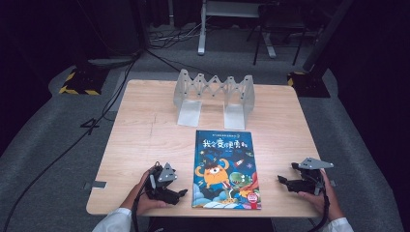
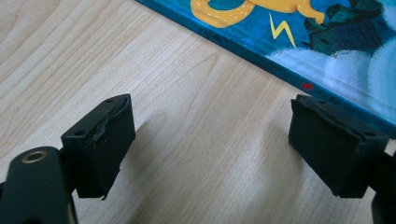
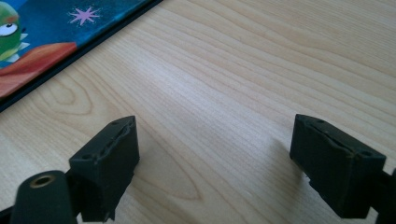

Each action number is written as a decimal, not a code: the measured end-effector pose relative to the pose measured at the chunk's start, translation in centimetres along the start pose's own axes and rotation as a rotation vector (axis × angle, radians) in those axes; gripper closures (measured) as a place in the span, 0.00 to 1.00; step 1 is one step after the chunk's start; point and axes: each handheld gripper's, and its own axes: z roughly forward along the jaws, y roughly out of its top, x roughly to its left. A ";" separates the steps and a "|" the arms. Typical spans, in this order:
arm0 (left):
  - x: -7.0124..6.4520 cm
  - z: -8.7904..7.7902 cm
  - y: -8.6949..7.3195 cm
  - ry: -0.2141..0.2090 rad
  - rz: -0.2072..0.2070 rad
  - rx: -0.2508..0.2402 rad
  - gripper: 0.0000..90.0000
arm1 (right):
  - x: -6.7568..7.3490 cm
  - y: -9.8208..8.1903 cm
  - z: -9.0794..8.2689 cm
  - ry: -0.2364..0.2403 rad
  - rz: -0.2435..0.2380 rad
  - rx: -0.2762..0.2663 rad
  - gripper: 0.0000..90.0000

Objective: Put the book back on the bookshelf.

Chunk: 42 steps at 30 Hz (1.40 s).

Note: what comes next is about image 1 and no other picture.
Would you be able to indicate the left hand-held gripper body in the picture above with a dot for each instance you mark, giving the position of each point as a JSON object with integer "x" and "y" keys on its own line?
{"x": 161, "y": 180}

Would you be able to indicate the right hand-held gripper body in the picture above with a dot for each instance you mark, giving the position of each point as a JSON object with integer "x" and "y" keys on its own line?
{"x": 312, "y": 175}

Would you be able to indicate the colourful children's picture book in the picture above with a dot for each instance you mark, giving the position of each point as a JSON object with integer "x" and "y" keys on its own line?
{"x": 225, "y": 151}

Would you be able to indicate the translucent expandable book stand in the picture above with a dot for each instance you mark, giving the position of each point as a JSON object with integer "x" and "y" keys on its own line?
{"x": 189, "y": 111}

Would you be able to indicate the person's left hand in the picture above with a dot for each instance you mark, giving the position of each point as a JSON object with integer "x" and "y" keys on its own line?
{"x": 145, "y": 203}

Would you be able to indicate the person's right hand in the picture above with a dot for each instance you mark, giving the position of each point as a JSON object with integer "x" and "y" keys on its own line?
{"x": 322, "y": 201}

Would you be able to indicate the grey tape strip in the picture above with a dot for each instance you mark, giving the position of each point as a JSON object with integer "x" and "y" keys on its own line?
{"x": 96, "y": 184}

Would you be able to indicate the yellow-black striped stand base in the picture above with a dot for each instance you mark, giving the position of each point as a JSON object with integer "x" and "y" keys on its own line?
{"x": 309, "y": 85}
{"x": 82, "y": 82}

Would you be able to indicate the black tape floor mark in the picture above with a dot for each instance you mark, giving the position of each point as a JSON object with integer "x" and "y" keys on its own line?
{"x": 90, "y": 126}

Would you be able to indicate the dark slanted metal pole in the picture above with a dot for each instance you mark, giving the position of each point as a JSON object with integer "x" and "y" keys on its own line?
{"x": 325, "y": 35}

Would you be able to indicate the black chair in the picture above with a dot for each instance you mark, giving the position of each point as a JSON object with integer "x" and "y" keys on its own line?
{"x": 280, "y": 22}

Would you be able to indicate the white desk frame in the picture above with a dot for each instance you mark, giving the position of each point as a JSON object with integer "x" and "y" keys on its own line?
{"x": 202, "y": 35}

